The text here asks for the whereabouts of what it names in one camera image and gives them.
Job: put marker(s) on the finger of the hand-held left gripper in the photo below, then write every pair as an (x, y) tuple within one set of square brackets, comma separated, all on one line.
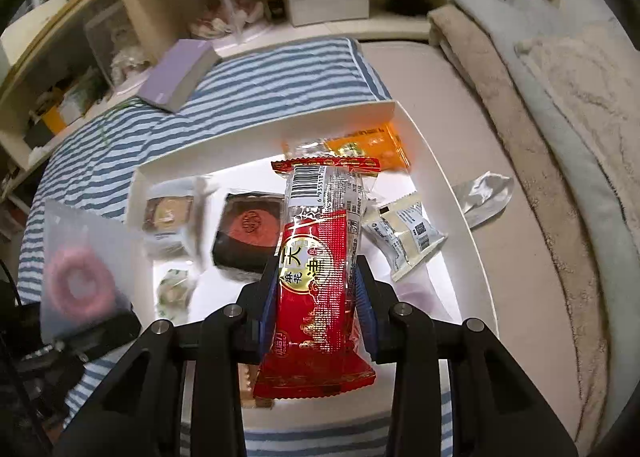
[(105, 332)]

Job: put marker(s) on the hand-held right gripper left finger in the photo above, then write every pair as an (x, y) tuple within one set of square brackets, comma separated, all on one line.
[(262, 332)]

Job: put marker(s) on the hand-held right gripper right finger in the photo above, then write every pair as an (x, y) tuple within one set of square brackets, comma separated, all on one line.
[(370, 327)]

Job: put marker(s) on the red snack packet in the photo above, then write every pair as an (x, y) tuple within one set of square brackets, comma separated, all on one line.
[(315, 312)]

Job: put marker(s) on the pink donut packet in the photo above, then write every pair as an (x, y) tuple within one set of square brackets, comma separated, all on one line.
[(75, 277)]

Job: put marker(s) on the white shallow box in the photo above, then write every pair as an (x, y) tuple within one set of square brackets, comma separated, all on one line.
[(440, 297)]

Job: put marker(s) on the small green snack packet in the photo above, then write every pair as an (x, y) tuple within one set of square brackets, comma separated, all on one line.
[(175, 289)]

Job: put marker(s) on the white black snack packet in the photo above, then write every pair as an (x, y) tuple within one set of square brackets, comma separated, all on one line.
[(405, 237)]

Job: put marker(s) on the black mooncake packet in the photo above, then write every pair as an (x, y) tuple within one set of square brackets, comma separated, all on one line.
[(247, 232)]

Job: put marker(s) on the silver pastry packet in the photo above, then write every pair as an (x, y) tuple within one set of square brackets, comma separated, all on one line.
[(167, 217)]

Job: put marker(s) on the orange snack packet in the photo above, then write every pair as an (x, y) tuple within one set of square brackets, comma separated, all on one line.
[(365, 144)]

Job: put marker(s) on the beige mattress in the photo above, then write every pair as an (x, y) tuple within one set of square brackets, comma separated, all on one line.
[(525, 287)]

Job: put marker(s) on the blue white striped quilt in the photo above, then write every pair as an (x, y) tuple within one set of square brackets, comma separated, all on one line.
[(100, 162)]

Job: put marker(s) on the crumpled silver wrapper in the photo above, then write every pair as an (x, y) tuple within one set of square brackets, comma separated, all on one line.
[(485, 197)]

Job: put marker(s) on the yellow box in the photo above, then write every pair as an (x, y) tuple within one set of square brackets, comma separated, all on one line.
[(52, 119)]

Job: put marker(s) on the grey blanket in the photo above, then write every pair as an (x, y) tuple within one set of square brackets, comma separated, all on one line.
[(560, 137)]

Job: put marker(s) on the purple book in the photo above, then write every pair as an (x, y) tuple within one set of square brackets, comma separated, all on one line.
[(175, 72)]

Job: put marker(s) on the beige blanket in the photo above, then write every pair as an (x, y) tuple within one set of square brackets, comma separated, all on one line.
[(480, 67)]

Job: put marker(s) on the white doll in case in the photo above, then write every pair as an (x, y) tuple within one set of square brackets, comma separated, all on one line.
[(117, 44)]

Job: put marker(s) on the wooden shelf unit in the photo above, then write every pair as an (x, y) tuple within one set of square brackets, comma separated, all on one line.
[(380, 27)]

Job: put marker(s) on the small white box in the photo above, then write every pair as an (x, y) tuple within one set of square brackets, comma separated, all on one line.
[(330, 7)]

